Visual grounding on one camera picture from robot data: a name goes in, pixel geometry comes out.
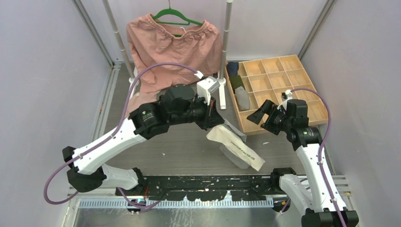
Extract dark green rolled garment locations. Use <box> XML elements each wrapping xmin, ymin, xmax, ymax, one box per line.
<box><xmin>229</xmin><ymin>75</ymin><xmax>245</xmax><ymax>91</ymax></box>

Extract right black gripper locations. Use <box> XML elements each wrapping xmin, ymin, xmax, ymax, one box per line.
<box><xmin>247</xmin><ymin>99</ymin><xmax>293</xmax><ymax>135</ymax></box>

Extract dark blue rolled garment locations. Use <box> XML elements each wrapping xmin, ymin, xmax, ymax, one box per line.
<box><xmin>226</xmin><ymin>61</ymin><xmax>239</xmax><ymax>77</ymax></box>

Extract wooden compartment tray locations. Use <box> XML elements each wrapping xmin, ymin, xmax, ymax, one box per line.
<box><xmin>225</xmin><ymin>55</ymin><xmax>328</xmax><ymax>135</ymax></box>

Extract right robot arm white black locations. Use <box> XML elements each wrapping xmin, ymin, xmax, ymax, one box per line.
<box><xmin>247</xmin><ymin>98</ymin><xmax>359</xmax><ymax>227</ymax></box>

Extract pink shorts on hanger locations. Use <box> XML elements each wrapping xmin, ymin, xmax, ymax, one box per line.
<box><xmin>126</xmin><ymin>14</ymin><xmax>222</xmax><ymax>115</ymax></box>

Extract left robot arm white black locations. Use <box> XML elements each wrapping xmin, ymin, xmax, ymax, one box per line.
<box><xmin>62</xmin><ymin>84</ymin><xmax>225</xmax><ymax>195</ymax></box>

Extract green clothes hanger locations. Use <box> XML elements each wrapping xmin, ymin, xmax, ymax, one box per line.
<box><xmin>152</xmin><ymin>0</ymin><xmax>205</xmax><ymax>37</ymax></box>

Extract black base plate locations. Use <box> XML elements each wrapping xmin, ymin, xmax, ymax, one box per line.
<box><xmin>115</xmin><ymin>175</ymin><xmax>287</xmax><ymax>201</ymax></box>

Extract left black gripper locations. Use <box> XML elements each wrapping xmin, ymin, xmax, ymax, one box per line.
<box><xmin>170</xmin><ymin>93</ymin><xmax>224</xmax><ymax>131</ymax></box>

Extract grey underwear cream waistband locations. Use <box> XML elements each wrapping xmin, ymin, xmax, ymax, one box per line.
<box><xmin>206</xmin><ymin>120</ymin><xmax>265</xmax><ymax>171</ymax></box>
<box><xmin>235</xmin><ymin>86</ymin><xmax>250</xmax><ymax>111</ymax></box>

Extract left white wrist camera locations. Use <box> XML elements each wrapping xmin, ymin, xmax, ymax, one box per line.
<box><xmin>196</xmin><ymin>76</ymin><xmax>220</xmax><ymax>105</ymax></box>

